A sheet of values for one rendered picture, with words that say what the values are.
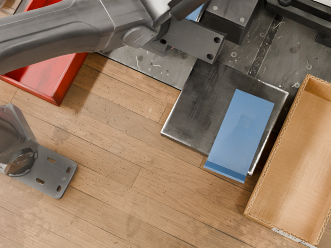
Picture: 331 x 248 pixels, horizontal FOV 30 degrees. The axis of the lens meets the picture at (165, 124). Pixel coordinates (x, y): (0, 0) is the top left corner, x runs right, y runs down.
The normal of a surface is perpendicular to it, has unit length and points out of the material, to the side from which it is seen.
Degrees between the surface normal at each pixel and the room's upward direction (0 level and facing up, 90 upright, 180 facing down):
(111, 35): 87
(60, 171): 0
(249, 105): 0
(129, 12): 26
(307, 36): 0
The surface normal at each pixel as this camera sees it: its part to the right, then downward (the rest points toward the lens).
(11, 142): 0.50, 0.75
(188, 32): -0.22, 0.21
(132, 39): 0.50, 0.84
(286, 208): -0.02, -0.25
